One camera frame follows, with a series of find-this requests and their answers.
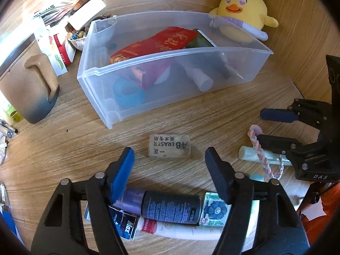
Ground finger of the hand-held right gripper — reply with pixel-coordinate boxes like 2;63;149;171
260;98;332;128
256;134;323;160

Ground beige eraser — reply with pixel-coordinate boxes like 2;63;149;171
149;134;191;160

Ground red and white box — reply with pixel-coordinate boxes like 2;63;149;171
53;29;76;65

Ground white cylindrical container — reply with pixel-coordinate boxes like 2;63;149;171
186;66;214;93

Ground glass beads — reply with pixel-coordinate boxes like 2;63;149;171
66;28;87;40

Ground fruit print white carton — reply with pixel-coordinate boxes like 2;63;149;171
34;18;68;76

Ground yellow green small object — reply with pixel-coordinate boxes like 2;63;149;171
3;103;23;124

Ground brown gradient mug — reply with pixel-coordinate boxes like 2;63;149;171
0;33;60;124

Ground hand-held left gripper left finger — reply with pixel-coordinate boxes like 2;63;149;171
31;147;135;255

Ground pink braided cord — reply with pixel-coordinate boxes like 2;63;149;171
247;124;285;180

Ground white cream tube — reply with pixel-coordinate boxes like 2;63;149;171
138;216;224;241

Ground blue staples box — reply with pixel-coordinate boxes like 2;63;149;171
84;202;140;241

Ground dark purple spray bottle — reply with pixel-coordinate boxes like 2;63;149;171
121;187;201;225

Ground person's right forearm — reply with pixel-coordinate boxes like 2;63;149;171
299;182;340;241

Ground blue tape roll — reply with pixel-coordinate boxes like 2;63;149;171
113;76;146;111

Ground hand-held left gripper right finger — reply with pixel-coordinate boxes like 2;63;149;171
204;147;310;255

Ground white ballpoint pen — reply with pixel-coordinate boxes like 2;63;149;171
223;58;245;80

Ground clear plastic storage bin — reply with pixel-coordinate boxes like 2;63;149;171
77;11;274;130

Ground yellow chick plush toy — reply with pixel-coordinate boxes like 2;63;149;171
208;0;279;44

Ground white red carton box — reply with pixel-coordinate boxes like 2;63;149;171
32;0;109;27

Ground pale green tube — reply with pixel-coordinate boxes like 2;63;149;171
238;146;293;166

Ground floral print small box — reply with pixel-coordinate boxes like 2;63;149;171
199;192;233;227

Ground white cardboard box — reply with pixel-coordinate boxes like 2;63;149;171
68;0;107;30

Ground red foil packet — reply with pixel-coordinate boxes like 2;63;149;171
109;27;198;89

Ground white bowl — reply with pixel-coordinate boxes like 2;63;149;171
68;29;87;51

